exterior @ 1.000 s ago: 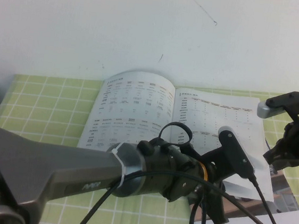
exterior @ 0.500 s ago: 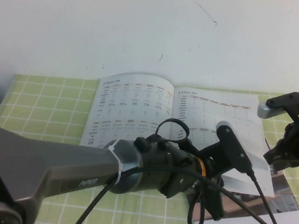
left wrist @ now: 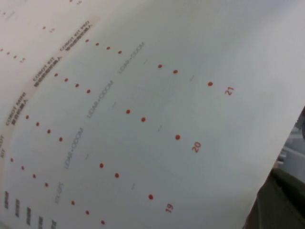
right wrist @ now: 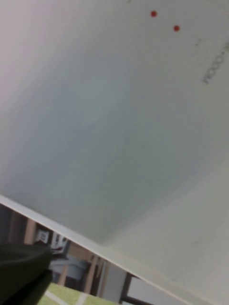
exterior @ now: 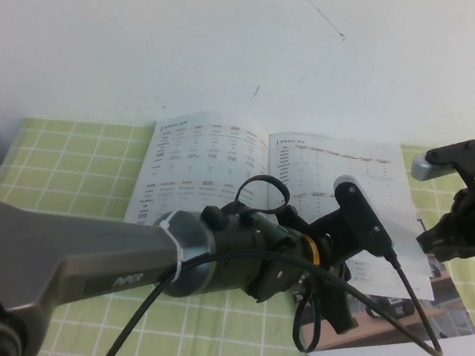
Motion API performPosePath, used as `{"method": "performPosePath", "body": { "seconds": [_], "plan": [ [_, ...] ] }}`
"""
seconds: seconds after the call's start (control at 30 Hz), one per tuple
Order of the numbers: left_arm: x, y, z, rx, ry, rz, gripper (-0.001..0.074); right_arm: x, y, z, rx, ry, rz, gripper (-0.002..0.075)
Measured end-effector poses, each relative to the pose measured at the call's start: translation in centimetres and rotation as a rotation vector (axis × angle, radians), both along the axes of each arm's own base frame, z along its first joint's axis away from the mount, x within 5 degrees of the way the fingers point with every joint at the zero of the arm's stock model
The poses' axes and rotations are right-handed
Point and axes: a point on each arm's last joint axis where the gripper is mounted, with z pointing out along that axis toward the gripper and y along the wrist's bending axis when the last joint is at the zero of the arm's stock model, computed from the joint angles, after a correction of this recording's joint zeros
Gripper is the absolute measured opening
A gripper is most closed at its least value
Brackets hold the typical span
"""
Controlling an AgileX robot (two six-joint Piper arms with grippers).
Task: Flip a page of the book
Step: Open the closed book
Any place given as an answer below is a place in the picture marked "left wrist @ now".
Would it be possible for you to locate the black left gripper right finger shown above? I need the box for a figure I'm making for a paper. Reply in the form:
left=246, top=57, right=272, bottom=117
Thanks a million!
left=273, top=167, right=305, bottom=229

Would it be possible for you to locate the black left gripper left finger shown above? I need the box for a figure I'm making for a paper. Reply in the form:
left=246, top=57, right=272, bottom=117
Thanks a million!
left=242, top=170, right=295, bottom=229

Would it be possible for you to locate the white printed booklet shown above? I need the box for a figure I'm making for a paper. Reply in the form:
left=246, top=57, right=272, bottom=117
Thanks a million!
left=0, top=0, right=305, bottom=229

